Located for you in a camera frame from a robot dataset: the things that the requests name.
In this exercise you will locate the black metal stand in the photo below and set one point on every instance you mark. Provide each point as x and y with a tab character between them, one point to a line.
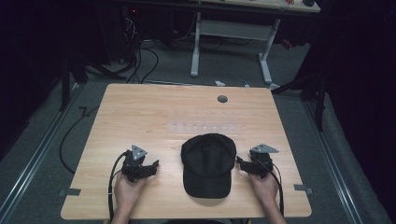
314	93
67	77

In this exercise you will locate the metal floor rail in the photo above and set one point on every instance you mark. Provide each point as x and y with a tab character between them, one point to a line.
334	165
37	152

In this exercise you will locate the grey round table grommet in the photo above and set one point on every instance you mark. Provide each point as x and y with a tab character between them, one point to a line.
222	99

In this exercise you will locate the person's right hand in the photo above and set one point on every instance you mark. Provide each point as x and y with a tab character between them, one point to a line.
265	188

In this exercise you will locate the grey tape piece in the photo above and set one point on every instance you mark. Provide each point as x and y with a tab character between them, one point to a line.
302	188
70	192

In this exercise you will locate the person's left hand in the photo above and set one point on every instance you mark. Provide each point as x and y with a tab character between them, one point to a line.
127	191

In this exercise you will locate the black baseball cap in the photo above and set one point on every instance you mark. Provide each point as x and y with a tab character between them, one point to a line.
208	161

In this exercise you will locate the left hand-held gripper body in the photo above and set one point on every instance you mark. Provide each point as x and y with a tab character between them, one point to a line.
134	163

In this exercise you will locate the black computer mouse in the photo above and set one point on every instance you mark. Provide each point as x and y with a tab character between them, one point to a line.
308	2

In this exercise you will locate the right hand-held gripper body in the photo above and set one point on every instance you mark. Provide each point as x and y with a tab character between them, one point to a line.
262	160

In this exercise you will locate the clear tape strip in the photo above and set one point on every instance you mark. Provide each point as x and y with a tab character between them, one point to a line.
204	127

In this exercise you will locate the white-framed wooden desk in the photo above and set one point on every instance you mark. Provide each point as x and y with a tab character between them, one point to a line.
232	29

